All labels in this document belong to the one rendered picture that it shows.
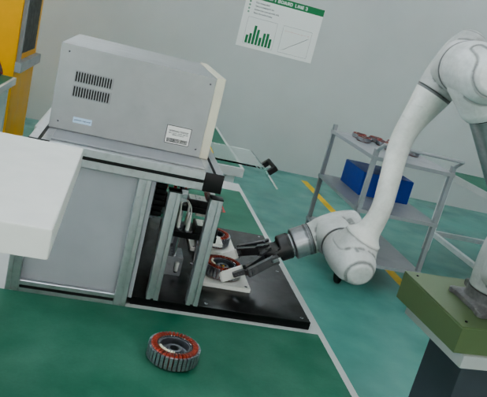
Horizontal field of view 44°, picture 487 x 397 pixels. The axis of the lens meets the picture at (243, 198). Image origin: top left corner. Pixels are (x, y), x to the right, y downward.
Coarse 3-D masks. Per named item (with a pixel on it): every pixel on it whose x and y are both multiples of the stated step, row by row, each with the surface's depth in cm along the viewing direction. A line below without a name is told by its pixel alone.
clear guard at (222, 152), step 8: (216, 144) 203; (216, 152) 190; (224, 152) 193; (232, 152) 197; (240, 152) 200; (248, 152) 204; (224, 160) 183; (232, 160) 185; (240, 160) 188; (248, 160) 191; (256, 160) 194; (264, 168) 186
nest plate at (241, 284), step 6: (210, 276) 168; (240, 276) 173; (204, 282) 163; (210, 282) 164; (216, 282) 165; (228, 282) 167; (234, 282) 168; (240, 282) 169; (246, 282) 170; (222, 288) 165; (228, 288) 165; (234, 288) 165; (240, 288) 166; (246, 288) 166
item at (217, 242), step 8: (192, 224) 168; (200, 224) 164; (176, 232) 162; (184, 232) 163; (192, 232) 164; (200, 232) 164; (216, 232) 164; (176, 240) 164; (216, 240) 168; (176, 248) 164
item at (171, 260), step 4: (180, 248) 171; (172, 252) 167; (180, 252) 168; (168, 256) 164; (172, 256) 164; (176, 256) 165; (180, 256) 165; (168, 260) 164; (172, 260) 164; (176, 260) 164; (180, 260) 164; (168, 264) 164; (172, 264) 164; (180, 264) 165; (168, 268) 165; (172, 268) 165; (180, 268) 165; (164, 272) 165; (168, 272) 165; (172, 272) 165
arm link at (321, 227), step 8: (320, 216) 173; (328, 216) 171; (336, 216) 170; (344, 216) 170; (352, 216) 170; (312, 224) 170; (320, 224) 169; (328, 224) 167; (336, 224) 166; (344, 224) 167; (312, 232) 169; (320, 232) 167; (328, 232) 165; (320, 240) 166; (320, 248) 167
